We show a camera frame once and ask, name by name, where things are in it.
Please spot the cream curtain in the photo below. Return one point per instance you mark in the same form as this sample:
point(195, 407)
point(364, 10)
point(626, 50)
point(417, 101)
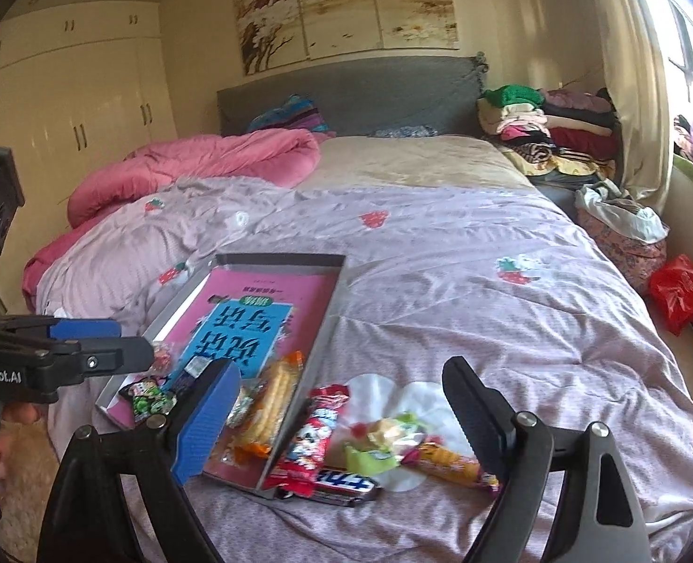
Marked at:
point(628, 70)

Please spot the dark floral pillow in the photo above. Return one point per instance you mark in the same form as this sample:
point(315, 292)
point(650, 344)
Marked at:
point(405, 131)

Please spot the pink and blue book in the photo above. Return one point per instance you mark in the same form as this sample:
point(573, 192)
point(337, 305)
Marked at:
point(247, 305)

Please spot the cream wardrobe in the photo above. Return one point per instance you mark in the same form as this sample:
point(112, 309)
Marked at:
point(77, 129)

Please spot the beige bed sheet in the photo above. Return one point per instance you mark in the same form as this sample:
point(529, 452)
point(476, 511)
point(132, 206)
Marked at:
point(411, 164)

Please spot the blossom wall painting panel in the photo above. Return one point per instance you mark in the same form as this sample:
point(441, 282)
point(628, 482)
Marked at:
point(417, 0)
point(264, 17)
point(338, 6)

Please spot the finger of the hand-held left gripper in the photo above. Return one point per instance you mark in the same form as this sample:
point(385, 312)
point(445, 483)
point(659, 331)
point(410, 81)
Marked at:
point(85, 329)
point(115, 358)

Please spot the small silver snack packet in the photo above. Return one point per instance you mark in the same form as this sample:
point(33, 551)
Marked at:
point(240, 407)

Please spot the yellow orange snack packet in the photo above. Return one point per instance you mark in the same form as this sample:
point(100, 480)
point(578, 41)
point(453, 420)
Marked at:
point(446, 463)

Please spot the grey metal tray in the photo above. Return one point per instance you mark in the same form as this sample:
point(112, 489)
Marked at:
point(332, 305)

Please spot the lilac strawberry print blanket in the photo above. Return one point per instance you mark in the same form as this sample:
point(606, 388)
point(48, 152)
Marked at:
point(469, 305)

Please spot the clear candy packet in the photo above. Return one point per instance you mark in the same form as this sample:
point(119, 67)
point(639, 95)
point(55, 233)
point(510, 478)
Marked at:
point(390, 428)

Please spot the dark chocolate bar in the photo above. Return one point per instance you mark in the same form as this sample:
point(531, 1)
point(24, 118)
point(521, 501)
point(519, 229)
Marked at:
point(340, 484)

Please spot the green black snack packet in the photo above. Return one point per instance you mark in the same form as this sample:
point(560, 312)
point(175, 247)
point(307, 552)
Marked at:
point(147, 399)

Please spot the clear plastic bag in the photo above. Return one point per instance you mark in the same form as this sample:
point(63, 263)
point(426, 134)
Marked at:
point(381, 390)

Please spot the white plastic bag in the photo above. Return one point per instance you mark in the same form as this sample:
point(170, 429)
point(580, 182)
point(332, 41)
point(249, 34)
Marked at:
point(622, 211)

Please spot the orange cracker packet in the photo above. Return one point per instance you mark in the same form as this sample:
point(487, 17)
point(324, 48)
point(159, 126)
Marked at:
point(270, 404)

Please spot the small colourful candy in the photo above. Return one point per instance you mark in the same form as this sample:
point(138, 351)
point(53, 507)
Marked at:
point(162, 359)

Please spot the pink floral cloth bag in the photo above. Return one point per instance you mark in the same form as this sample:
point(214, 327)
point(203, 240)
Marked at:
point(616, 258)

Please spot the blue snack packet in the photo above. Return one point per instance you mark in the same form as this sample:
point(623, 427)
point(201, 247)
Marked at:
point(186, 381)

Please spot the grey bed headboard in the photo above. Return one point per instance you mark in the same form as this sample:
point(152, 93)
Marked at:
point(352, 94)

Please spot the red cartoon snack packet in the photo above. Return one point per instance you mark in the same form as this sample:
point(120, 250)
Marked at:
point(311, 445)

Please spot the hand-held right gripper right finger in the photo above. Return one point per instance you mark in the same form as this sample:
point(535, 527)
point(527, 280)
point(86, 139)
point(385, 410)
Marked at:
point(478, 422)

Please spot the pink quilt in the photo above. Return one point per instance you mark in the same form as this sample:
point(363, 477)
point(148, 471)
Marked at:
point(206, 170)

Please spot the beige fluffy rug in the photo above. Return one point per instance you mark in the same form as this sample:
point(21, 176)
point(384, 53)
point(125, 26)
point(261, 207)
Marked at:
point(27, 481)

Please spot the red plastic bag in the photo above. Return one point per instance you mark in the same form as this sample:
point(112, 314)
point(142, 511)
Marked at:
point(680, 293)

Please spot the pile of folded clothes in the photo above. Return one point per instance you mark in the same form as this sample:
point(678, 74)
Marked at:
point(546, 129)

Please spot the blue purple striped cloth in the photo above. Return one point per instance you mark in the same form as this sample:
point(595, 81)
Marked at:
point(291, 117)

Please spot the window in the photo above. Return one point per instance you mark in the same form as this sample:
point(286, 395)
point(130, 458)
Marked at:
point(689, 29)

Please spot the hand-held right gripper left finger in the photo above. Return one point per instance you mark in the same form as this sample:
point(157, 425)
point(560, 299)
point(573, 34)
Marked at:
point(206, 428)

